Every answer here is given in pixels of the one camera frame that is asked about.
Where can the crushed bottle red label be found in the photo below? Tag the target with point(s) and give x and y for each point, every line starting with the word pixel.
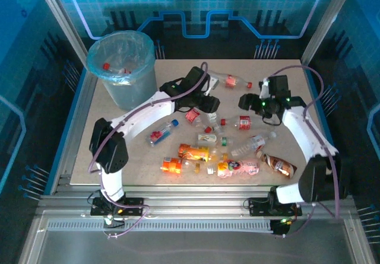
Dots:
pixel 192 115

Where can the clear bottle red cola label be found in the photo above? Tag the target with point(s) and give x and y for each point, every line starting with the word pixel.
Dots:
pixel 244 122

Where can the clear bottle green neck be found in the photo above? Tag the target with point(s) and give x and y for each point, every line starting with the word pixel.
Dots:
pixel 206 138

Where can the clear bottle pale red label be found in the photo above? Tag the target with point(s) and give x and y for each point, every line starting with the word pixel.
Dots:
pixel 231 80

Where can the clear water bottle white cap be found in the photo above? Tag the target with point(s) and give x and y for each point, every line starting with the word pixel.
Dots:
pixel 249 145

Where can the clear bottle blue cap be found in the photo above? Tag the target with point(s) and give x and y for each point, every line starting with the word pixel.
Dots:
pixel 161 133

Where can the long orange juice bottle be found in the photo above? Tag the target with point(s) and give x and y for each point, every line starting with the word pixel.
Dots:
pixel 193 152

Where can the brown label bottle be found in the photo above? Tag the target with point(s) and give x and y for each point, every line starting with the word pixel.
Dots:
pixel 279 165

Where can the short orange juice bottle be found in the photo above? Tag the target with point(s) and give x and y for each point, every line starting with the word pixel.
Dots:
pixel 172 165

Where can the pink label bottle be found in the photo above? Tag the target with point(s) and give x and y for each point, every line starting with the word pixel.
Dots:
pixel 240 168

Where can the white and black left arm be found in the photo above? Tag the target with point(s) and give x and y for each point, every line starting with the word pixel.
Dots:
pixel 142 112

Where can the translucent grey waste bin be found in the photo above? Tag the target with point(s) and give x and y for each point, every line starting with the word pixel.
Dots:
pixel 133 95

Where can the blue plastic bin liner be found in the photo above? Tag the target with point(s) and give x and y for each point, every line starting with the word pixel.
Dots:
pixel 95 71

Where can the binned clear bottle red label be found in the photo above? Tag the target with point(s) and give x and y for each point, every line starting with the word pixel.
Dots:
pixel 126 71

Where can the binned bottle red cap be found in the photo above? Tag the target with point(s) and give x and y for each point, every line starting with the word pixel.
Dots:
pixel 106 66

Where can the small black controller box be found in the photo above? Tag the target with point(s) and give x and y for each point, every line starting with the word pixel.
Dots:
pixel 280 227

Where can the small white connector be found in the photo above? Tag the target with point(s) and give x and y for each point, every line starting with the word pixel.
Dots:
pixel 109 219

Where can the grey metal panel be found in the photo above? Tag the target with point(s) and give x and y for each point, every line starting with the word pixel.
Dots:
pixel 190 249

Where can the aluminium cross rail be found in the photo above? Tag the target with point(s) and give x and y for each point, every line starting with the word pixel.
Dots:
pixel 193 200

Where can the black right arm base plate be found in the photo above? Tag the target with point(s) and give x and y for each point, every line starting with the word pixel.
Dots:
pixel 258 206

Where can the aluminium enclosure post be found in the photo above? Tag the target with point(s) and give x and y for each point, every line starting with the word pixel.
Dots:
pixel 326 17
pixel 59 17

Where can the aluminium side rail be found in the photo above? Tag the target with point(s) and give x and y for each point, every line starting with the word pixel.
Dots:
pixel 77 121

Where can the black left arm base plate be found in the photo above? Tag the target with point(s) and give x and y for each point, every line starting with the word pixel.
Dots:
pixel 133 206

